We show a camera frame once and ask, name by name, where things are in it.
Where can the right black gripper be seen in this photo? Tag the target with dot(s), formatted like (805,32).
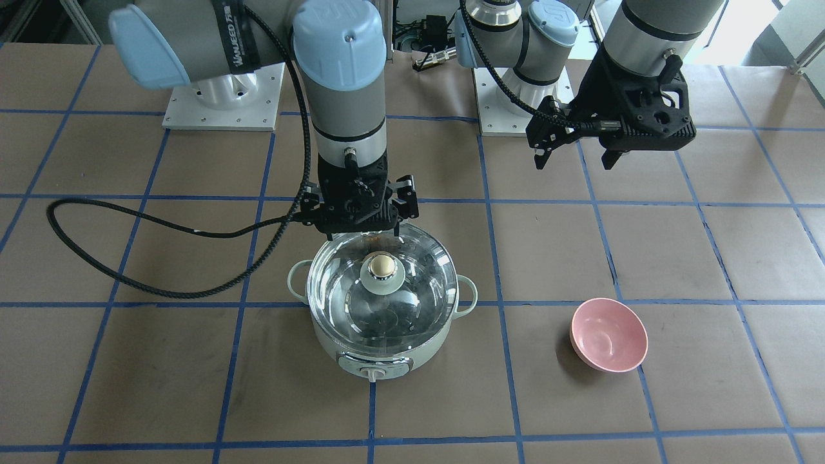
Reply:
(405,199)

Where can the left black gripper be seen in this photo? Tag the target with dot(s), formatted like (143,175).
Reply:
(600,92)

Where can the glass pot lid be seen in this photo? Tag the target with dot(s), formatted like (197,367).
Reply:
(383,293)

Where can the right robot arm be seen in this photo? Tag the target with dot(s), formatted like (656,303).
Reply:
(335,52)

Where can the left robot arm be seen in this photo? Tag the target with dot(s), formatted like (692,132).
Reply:
(525,46)

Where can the mint green electric pot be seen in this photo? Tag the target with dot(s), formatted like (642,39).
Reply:
(386,365)

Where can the pink bowl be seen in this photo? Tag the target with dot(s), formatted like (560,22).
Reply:
(608,336)

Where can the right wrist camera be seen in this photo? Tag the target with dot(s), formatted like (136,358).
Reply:
(405,199)

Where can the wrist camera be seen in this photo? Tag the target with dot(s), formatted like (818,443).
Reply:
(405,199)
(546,132)

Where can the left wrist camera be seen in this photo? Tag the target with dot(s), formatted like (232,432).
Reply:
(546,132)

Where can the aluminium frame post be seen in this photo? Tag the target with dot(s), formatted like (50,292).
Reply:
(387,10)

